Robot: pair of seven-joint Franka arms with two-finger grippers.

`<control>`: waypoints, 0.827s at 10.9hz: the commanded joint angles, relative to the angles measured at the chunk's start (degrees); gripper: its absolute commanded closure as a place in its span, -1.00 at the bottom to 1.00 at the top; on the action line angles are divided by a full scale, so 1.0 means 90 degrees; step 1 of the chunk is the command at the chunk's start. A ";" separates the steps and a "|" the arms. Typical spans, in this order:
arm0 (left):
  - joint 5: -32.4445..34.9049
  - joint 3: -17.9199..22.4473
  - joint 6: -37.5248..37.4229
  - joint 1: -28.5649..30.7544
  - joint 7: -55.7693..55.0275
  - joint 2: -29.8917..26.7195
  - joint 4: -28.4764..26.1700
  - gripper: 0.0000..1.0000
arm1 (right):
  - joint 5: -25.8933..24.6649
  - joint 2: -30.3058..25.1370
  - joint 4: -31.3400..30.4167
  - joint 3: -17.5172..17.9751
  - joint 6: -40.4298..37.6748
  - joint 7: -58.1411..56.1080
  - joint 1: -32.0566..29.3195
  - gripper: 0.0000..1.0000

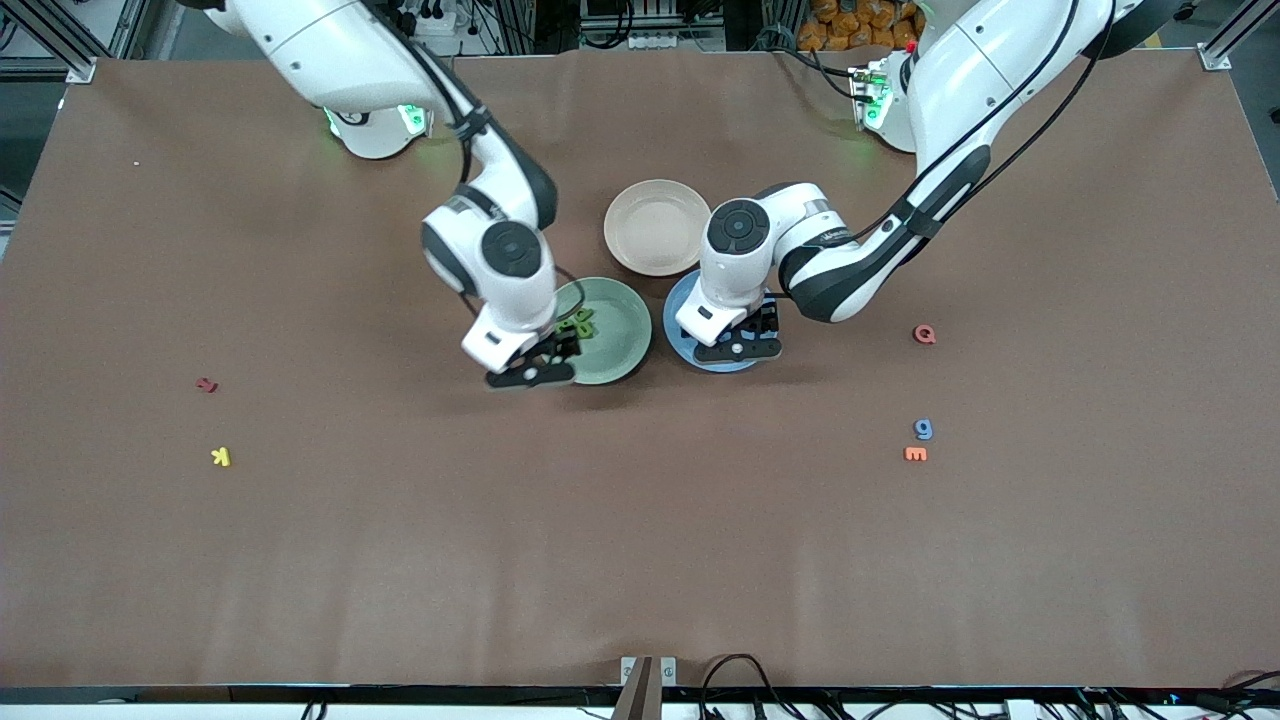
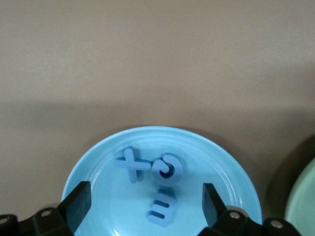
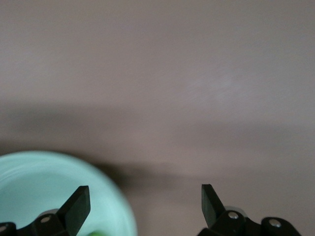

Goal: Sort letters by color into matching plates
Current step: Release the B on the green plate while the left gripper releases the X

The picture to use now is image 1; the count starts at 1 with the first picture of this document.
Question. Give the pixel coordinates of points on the long white power strip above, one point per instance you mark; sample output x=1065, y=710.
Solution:
x=675, y=42

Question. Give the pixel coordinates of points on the light green round plate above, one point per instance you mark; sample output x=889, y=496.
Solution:
x=620, y=335

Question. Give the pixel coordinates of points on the aluminium frame post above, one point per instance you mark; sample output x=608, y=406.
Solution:
x=82, y=70
x=1215, y=58

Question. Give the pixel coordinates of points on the bag of orange fruits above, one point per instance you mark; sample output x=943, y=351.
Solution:
x=850, y=25

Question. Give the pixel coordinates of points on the white square power strip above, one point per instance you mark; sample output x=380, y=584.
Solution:
x=440, y=22

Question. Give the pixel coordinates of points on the blue round plate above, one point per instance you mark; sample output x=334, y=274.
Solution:
x=670, y=325

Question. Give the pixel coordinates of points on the yellow foam letter K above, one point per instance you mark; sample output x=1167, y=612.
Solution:
x=221, y=457

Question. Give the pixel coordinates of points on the blue foam letter g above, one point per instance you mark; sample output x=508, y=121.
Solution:
x=923, y=430

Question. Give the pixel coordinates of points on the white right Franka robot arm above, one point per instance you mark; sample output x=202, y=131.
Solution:
x=520, y=290

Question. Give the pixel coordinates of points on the pale pink round plate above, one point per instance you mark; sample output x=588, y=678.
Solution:
x=655, y=230

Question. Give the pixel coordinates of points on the silver camera mount bracket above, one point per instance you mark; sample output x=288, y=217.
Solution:
x=648, y=680

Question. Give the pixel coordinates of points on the red foam letter Q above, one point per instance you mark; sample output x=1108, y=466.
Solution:
x=925, y=335

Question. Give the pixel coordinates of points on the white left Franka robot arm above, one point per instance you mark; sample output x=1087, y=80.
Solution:
x=730, y=280

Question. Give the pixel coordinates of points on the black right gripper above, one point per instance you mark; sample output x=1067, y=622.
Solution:
x=562, y=345

